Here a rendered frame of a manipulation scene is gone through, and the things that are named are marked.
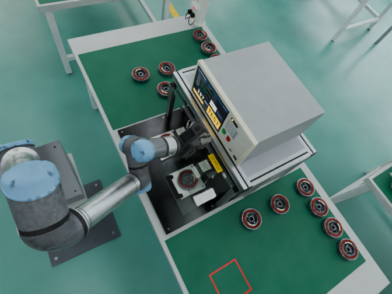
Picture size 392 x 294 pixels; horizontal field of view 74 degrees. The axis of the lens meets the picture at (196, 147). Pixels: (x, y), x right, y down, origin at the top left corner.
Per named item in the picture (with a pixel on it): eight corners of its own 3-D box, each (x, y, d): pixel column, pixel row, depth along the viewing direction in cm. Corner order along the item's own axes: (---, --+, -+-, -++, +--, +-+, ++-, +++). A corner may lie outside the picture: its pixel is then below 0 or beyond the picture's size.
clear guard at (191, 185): (183, 215, 112) (185, 212, 106) (158, 167, 119) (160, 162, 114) (244, 184, 123) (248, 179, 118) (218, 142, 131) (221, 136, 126)
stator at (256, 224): (241, 206, 145) (244, 205, 142) (261, 213, 146) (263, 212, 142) (238, 226, 140) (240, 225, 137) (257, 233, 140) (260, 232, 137)
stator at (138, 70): (152, 79, 172) (153, 76, 169) (137, 86, 168) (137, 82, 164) (143, 67, 175) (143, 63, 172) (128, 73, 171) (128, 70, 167)
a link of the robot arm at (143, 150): (128, 139, 89) (142, 142, 83) (154, 135, 97) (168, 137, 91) (129, 161, 91) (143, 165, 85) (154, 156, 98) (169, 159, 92)
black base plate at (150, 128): (166, 235, 131) (166, 234, 129) (117, 132, 151) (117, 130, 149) (241, 195, 148) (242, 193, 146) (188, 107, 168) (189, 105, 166)
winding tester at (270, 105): (236, 165, 114) (254, 145, 96) (189, 90, 128) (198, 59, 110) (300, 135, 128) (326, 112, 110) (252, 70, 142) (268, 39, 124)
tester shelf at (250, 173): (241, 193, 114) (244, 190, 110) (171, 77, 135) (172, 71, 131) (311, 156, 130) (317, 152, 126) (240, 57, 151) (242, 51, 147)
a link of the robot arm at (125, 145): (121, 164, 101) (136, 170, 93) (115, 137, 98) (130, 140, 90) (137, 158, 106) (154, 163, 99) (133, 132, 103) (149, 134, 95)
